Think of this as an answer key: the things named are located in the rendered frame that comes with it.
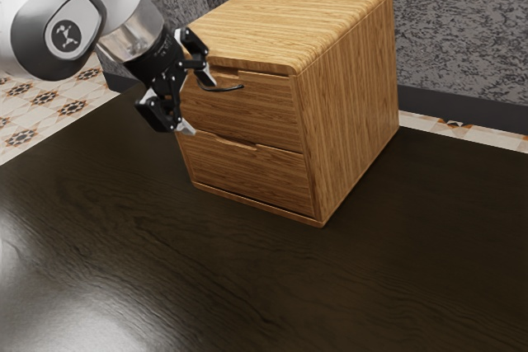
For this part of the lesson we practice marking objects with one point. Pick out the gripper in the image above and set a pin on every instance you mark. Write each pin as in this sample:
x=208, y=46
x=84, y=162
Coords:
x=158, y=61

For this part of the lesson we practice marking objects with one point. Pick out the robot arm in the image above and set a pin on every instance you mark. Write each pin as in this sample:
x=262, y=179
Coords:
x=62, y=10

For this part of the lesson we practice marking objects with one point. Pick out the wooden two-drawer cabinet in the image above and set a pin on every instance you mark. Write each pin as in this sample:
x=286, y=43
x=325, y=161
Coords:
x=297, y=100

